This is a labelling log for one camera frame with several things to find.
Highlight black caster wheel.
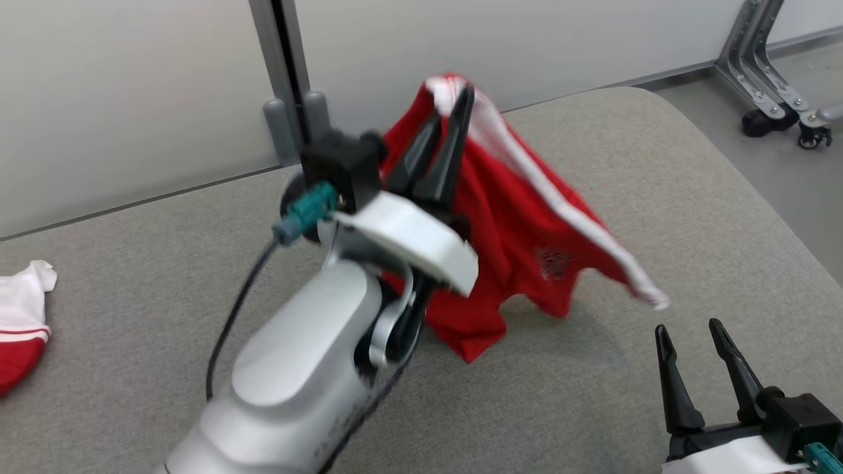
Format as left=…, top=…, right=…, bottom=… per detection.
left=798, top=123, right=832, bottom=150
left=742, top=108, right=788, bottom=138

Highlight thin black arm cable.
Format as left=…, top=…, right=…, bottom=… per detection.
left=316, top=361, right=410, bottom=474

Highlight red shorts with white trim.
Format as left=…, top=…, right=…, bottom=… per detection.
left=380, top=72, right=671, bottom=365

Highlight grey cylindrical partition foot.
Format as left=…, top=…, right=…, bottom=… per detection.
left=263, top=98, right=301, bottom=167
left=302, top=90, right=331, bottom=143

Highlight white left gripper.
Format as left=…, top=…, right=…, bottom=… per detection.
left=328, top=84, right=480, bottom=298

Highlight wheeled metal stand base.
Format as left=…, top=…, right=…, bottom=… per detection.
left=714, top=0, right=843, bottom=130

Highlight black cable with teal connector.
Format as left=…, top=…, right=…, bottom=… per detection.
left=205, top=182, right=339, bottom=402
left=800, top=442, right=843, bottom=474

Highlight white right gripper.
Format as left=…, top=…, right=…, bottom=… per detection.
left=654, top=318, right=812, bottom=474

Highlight grey partition post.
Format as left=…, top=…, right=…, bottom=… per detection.
left=248, top=0, right=311, bottom=165

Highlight red white basketball jersey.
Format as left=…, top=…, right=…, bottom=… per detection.
left=0, top=259, right=59, bottom=396

